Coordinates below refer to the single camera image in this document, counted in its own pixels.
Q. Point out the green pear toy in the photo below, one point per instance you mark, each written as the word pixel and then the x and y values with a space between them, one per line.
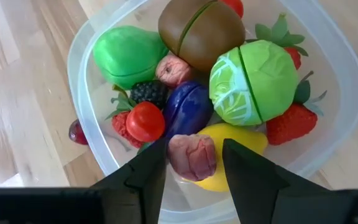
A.
pixel 126 56

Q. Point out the black blackberry toy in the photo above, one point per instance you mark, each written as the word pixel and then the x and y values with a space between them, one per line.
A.
pixel 149 92

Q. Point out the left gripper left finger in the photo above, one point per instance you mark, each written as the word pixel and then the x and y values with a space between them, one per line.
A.
pixel 138 193

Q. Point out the yellow lemon toy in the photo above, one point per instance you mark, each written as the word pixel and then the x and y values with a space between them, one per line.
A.
pixel 244 137

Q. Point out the pink wrinkled fruit toy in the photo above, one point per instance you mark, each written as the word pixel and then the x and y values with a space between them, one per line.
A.
pixel 173 71
pixel 193 157

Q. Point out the green cabbage toy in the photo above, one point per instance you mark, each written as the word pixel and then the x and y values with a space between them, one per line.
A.
pixel 253 84

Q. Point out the dark red grape toy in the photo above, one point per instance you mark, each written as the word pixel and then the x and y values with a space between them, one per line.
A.
pixel 78 132

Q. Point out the red strawberry toy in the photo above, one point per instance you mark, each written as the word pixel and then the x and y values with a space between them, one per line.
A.
pixel 291 124
pixel 119 124
pixel 278 31

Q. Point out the purple eggplant toy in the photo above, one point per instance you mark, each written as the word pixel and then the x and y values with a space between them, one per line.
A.
pixel 188 109

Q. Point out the brown kiwi toy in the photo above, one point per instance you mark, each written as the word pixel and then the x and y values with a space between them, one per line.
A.
pixel 200 34

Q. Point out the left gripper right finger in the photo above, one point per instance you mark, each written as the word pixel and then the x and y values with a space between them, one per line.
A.
pixel 256 193

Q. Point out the clear plastic tupperware container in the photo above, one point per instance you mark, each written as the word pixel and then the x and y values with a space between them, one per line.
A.
pixel 337 77

